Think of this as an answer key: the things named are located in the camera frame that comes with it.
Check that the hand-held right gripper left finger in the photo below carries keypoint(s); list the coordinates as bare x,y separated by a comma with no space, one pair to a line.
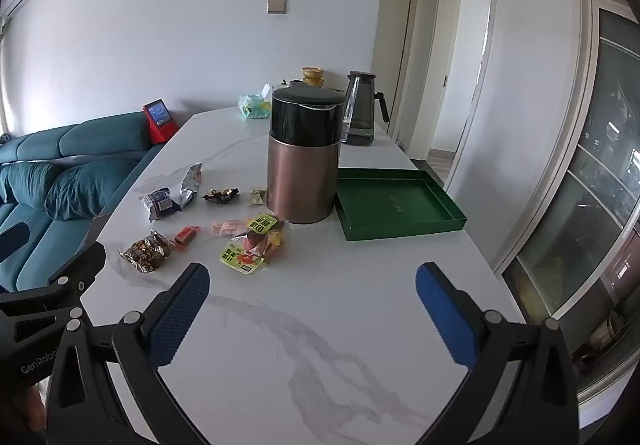
180,315

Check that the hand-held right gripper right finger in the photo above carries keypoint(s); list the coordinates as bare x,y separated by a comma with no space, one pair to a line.
445,320

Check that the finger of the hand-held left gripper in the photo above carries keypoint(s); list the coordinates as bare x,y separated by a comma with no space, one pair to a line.
85,265
12,242

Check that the brown nut packet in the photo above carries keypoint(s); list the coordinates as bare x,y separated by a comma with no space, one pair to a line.
146,251

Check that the yellow label fruit snack packet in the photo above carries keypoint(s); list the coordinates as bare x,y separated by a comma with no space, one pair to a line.
265,227
240,257

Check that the dark blue snack packet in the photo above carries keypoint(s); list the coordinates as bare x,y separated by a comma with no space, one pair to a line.
160,205

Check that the pink snack packet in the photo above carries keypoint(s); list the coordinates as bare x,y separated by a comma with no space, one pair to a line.
227,227

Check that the green tray box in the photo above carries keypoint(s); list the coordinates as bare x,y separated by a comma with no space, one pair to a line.
395,205

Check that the silver snack packet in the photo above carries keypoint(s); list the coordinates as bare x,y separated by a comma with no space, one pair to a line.
189,185

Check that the teal pillow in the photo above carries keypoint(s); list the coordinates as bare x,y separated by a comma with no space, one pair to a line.
25,182
85,187

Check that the small red candy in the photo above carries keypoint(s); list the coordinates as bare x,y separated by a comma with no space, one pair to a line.
186,235

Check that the black and gold candy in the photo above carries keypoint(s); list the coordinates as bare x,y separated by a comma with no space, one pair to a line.
220,196

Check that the teal sofa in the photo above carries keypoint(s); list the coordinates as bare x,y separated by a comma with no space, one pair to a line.
100,135

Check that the small pale green packet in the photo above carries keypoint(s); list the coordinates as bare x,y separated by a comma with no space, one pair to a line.
257,197

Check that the red smart display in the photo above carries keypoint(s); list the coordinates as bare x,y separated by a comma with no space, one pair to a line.
160,121

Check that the brown chair back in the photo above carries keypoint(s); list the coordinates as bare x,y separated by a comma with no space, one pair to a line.
302,175

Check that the glass sliding door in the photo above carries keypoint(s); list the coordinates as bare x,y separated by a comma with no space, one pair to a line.
590,175

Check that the green tissue packet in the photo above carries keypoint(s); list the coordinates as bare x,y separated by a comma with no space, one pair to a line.
254,107

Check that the grey glass kettle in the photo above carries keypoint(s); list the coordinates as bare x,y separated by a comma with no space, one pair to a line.
360,110

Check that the gold bowl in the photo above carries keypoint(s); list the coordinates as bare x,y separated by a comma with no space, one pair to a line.
316,83
313,73

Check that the brown wooden door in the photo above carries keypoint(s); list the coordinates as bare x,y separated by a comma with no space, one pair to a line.
395,50

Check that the white door frame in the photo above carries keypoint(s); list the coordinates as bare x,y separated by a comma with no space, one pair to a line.
434,75

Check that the beige wall switch plate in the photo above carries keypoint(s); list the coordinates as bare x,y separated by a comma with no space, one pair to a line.
277,6

